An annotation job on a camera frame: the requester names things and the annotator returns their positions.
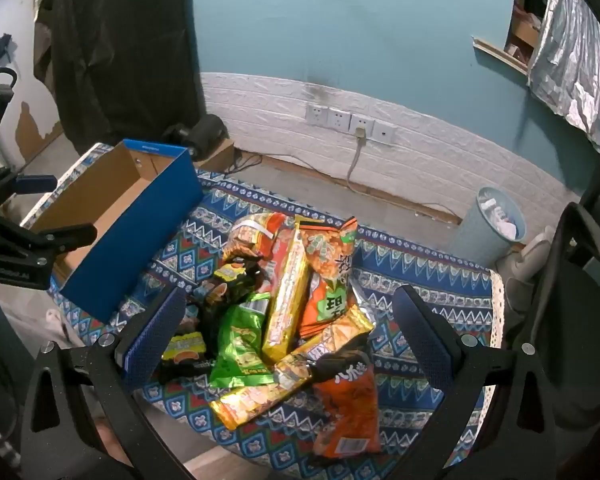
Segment blue cardboard box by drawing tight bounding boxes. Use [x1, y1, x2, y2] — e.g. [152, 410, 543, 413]
[30, 139, 204, 323]

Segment pale blue trash bin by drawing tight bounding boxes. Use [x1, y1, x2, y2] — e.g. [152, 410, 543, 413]
[450, 186, 527, 266]

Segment beige plug with cable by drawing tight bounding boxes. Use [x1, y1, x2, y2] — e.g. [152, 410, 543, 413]
[346, 128, 368, 191]

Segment yellow red-striped biscuit packet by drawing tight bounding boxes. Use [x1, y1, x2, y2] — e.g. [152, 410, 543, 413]
[261, 215, 311, 366]

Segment black packet yellow label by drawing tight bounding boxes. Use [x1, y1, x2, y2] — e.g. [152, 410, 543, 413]
[160, 331, 216, 376]

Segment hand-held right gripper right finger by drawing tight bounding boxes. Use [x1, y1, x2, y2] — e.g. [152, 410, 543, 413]
[391, 284, 581, 480]

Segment white paper trash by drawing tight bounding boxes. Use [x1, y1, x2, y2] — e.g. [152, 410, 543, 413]
[480, 197, 523, 241]

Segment black floor cables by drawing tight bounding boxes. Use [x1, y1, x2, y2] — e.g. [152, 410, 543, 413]
[230, 152, 263, 172]

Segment black packet green label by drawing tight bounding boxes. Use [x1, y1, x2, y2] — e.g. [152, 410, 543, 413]
[212, 257, 266, 306]

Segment patterned blue tablecloth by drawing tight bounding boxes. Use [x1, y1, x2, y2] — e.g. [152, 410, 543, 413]
[20, 142, 506, 480]

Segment white plastic object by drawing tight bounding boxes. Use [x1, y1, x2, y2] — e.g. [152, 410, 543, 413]
[500, 225, 556, 321]

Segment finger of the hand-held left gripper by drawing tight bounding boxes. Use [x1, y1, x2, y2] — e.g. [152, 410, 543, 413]
[0, 212, 98, 267]
[0, 169, 57, 197]

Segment brown cardboard box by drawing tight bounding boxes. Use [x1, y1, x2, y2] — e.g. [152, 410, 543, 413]
[197, 137, 238, 173]

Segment black round appliance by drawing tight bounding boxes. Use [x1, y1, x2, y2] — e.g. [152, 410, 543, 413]
[162, 114, 228, 158]

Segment dark brown snack packet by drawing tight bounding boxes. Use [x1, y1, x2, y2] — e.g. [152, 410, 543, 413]
[185, 280, 231, 361]

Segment silver foil curtain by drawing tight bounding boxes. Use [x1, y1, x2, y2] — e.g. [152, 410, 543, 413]
[527, 0, 600, 153]

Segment large orange snack packet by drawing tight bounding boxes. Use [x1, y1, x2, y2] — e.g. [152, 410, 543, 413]
[297, 217, 361, 341]

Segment green snack packet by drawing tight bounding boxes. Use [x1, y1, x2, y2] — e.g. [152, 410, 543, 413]
[210, 292, 276, 388]

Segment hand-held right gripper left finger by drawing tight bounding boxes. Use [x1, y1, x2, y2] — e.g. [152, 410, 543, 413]
[20, 286, 190, 480]

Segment silver snack packet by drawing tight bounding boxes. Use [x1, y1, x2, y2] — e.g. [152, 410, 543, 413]
[347, 280, 376, 326]

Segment orange black snack packet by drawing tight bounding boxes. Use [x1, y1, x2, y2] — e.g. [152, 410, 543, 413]
[307, 345, 383, 458]

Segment dark hanging cloth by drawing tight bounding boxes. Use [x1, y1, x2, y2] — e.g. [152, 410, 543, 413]
[35, 0, 203, 153]

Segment black office chair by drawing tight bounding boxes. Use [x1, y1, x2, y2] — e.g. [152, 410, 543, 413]
[520, 75, 600, 431]

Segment wooden window ledge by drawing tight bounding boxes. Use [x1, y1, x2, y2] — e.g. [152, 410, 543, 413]
[472, 36, 530, 75]

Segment golden long biscuit packet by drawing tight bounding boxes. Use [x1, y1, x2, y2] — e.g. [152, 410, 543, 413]
[210, 305, 376, 431]

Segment orange red snack packet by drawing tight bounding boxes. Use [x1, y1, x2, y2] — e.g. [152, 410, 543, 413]
[222, 211, 296, 291]

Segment white wall socket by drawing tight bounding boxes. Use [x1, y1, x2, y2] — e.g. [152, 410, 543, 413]
[328, 107, 352, 131]
[350, 112, 375, 137]
[372, 121, 397, 145]
[305, 102, 330, 126]

